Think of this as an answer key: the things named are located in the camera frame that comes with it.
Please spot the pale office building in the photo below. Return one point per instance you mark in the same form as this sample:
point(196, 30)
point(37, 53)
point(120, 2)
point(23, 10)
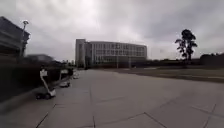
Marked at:
point(113, 51)

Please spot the grey concrete slab plaza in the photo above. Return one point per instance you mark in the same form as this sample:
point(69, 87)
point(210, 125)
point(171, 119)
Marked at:
point(116, 100)

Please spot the white kick scooter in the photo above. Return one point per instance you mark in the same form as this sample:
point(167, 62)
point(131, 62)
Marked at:
point(45, 90)
point(65, 84)

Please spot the grass lawn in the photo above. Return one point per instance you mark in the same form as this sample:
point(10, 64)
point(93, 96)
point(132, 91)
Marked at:
point(186, 74)

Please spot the tall dark tree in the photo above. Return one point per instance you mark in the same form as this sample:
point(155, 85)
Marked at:
point(186, 43)

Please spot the dark hedge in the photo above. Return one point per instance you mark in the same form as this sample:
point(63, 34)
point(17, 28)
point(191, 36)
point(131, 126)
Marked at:
point(20, 80)

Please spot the distant line of bushes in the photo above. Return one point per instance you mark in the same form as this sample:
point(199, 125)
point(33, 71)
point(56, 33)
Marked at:
point(213, 59)

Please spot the dark building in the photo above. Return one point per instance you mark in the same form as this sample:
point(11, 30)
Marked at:
point(10, 36)

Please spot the lamp post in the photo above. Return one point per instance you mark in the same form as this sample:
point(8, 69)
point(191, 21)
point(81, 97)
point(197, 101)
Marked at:
point(22, 38)

